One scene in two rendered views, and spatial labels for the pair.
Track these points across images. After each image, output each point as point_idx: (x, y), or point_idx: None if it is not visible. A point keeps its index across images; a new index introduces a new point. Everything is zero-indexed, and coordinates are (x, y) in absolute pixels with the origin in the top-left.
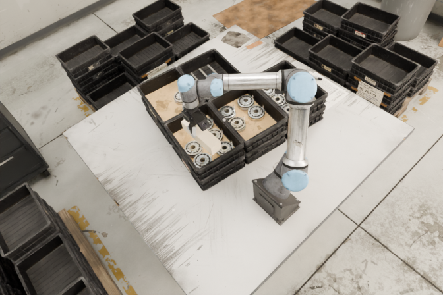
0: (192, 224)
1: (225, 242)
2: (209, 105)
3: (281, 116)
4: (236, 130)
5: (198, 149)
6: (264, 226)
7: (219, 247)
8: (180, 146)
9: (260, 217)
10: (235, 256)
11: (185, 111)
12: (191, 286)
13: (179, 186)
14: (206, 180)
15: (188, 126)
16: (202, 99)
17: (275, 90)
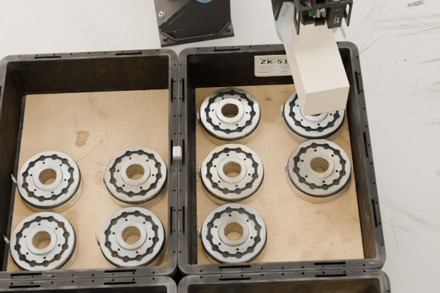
0: (409, 55)
1: None
2: (181, 245)
3: (8, 87)
4: (152, 150)
5: (307, 152)
6: None
7: None
8: (366, 143)
9: None
10: None
11: None
12: None
13: (400, 166)
14: None
15: None
16: (188, 292)
17: None
